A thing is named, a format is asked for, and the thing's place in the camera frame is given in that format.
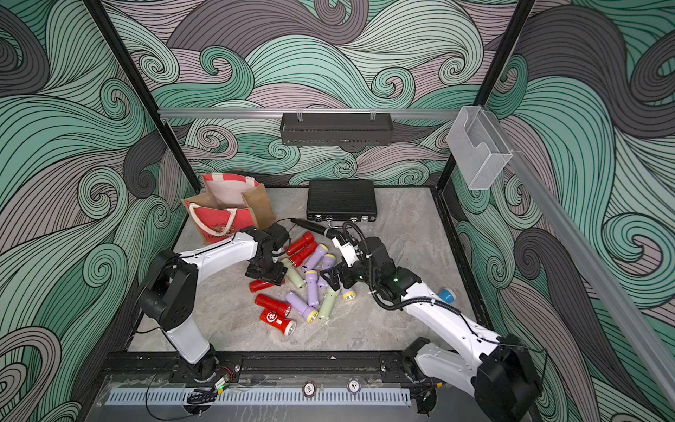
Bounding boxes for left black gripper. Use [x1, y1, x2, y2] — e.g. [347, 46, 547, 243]
[248, 256, 290, 287]

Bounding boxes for purple flashlight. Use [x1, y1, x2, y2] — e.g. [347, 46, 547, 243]
[286, 292, 318, 324]
[305, 270, 320, 309]
[302, 244, 328, 272]
[341, 287, 356, 302]
[317, 253, 336, 288]

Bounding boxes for red flashlight single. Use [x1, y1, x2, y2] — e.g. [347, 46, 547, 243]
[249, 280, 285, 294]

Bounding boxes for red jute tote bag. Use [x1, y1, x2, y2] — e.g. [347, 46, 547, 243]
[183, 172, 276, 244]

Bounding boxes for red flashlight dark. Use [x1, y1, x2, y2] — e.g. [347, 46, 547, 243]
[254, 294, 292, 318]

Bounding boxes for red flashlight white rim logo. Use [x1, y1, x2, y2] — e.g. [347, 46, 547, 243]
[260, 309, 296, 337]

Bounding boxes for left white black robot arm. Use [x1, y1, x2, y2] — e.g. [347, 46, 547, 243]
[138, 223, 289, 380]

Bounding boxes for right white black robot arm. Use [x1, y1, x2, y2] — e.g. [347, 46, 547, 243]
[325, 230, 542, 421]

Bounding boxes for green flashlight right lower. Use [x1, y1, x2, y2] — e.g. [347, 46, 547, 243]
[318, 287, 340, 321]

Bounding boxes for green flashlight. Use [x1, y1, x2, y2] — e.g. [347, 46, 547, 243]
[281, 258, 307, 289]
[318, 287, 340, 321]

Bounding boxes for red flashlight top lower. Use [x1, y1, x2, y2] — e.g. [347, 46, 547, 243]
[291, 241, 317, 267]

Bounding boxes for red flashlight top upper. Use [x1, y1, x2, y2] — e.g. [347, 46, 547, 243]
[285, 231, 315, 257]

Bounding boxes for green flashlight left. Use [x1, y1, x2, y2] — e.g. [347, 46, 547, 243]
[281, 258, 307, 289]

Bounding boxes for black microphone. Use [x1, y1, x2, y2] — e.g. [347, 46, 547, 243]
[290, 218, 341, 239]

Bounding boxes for black hard case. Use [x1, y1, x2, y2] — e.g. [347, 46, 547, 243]
[306, 179, 378, 223]

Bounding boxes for small blue object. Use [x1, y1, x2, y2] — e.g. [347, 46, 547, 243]
[439, 288, 456, 303]

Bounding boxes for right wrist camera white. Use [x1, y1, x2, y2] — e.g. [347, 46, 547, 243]
[332, 233, 360, 267]

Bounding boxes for black wall shelf tray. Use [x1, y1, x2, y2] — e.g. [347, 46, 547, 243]
[279, 112, 394, 146]

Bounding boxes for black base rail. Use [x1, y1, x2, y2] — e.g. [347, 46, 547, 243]
[99, 350, 507, 385]

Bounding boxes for clear plastic wall bin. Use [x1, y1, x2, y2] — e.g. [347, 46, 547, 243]
[446, 107, 513, 191]

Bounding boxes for white slotted cable duct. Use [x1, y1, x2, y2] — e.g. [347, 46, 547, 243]
[105, 387, 411, 407]

